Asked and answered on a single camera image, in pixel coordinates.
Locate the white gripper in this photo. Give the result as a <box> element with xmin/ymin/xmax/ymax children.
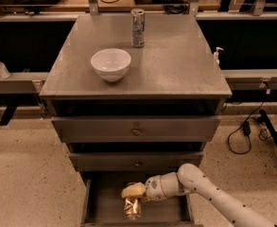
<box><xmin>121</xmin><ymin>172</ymin><xmax>180</xmax><ymax>201</ymax></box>

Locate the orange soda can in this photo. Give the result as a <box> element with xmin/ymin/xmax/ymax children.
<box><xmin>122</xmin><ymin>198</ymin><xmax>141</xmax><ymax>220</ymax></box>

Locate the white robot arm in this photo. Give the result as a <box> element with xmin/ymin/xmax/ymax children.
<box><xmin>121</xmin><ymin>164</ymin><xmax>277</xmax><ymax>227</ymax></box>

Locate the bottom open drawer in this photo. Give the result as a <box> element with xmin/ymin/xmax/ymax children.
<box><xmin>80</xmin><ymin>171</ymin><xmax>203</xmax><ymax>227</ymax></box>

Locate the middle grey drawer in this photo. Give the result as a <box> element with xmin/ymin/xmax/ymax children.
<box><xmin>69</xmin><ymin>151</ymin><xmax>203</xmax><ymax>172</ymax></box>

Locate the grey drawer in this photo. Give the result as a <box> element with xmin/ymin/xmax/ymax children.
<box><xmin>69</xmin><ymin>151</ymin><xmax>203</xmax><ymax>172</ymax></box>
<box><xmin>52</xmin><ymin>115</ymin><xmax>220</xmax><ymax>143</ymax></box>

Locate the grey drawer cabinet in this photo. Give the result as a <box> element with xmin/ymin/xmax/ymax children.
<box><xmin>39</xmin><ymin>13</ymin><xmax>233</xmax><ymax>227</ymax></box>

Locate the top grey drawer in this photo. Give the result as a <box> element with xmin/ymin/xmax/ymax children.
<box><xmin>52</xmin><ymin>115</ymin><xmax>220</xmax><ymax>143</ymax></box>

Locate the tall silver can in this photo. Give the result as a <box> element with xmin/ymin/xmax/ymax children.
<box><xmin>130</xmin><ymin>9</ymin><xmax>145</xmax><ymax>48</ymax></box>

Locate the white ceramic bowl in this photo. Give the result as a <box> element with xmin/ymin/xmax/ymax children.
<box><xmin>91</xmin><ymin>48</ymin><xmax>131</xmax><ymax>82</ymax></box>

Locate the white pump bottle right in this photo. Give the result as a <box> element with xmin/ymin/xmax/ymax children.
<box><xmin>213</xmin><ymin>46</ymin><xmax>224</xmax><ymax>65</ymax></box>

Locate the black power adapter cable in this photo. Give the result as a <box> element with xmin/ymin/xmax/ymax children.
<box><xmin>226</xmin><ymin>88</ymin><xmax>271</xmax><ymax>156</ymax></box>

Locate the grey metal rail left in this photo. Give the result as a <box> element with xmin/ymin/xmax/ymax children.
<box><xmin>0</xmin><ymin>72</ymin><xmax>48</xmax><ymax>94</ymax></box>

